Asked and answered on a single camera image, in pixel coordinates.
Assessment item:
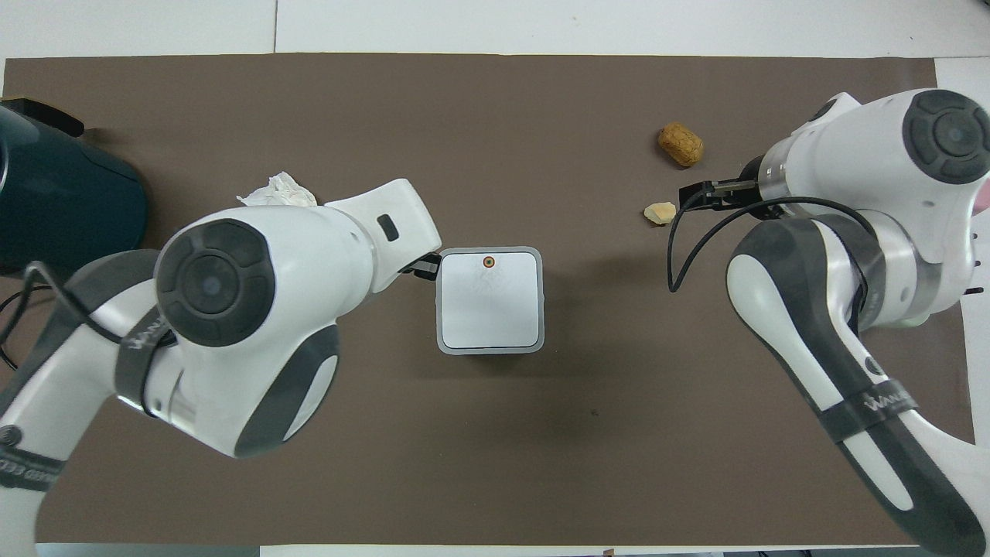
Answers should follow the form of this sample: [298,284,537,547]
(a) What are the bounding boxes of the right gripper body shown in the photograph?
[719,155,767,220]

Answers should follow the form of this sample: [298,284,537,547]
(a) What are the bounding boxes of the white square bin grey rim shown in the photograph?
[435,246,545,355]

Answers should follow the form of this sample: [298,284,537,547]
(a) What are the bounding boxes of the dark teal bin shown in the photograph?
[0,96,150,280]

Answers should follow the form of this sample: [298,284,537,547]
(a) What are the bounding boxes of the brown cork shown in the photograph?
[657,122,706,169]

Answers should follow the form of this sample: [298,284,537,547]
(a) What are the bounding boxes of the crumpled white tissue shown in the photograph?
[236,172,319,209]

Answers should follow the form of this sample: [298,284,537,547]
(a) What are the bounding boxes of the black cable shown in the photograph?
[0,261,125,374]
[667,195,879,294]

